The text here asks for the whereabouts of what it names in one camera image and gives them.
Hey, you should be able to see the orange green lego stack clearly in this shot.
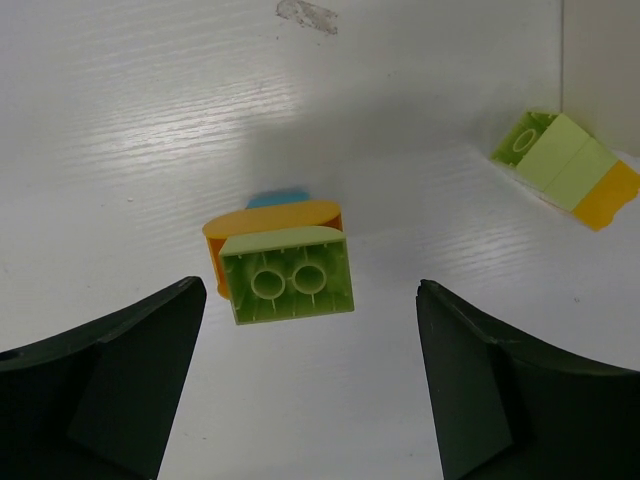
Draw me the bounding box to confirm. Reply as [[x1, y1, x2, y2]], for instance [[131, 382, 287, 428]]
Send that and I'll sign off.
[[202, 190, 355, 325]]

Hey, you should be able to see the yellow green lego stack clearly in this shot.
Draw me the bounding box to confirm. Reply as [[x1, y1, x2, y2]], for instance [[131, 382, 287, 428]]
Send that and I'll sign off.
[[490, 110, 639, 231]]

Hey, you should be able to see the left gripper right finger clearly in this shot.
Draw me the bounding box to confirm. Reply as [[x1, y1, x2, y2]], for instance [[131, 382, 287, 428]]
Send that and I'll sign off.
[[416, 280, 639, 479]]

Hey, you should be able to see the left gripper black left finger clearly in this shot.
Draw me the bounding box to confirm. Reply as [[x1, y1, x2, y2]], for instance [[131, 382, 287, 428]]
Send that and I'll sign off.
[[1, 276, 207, 479]]

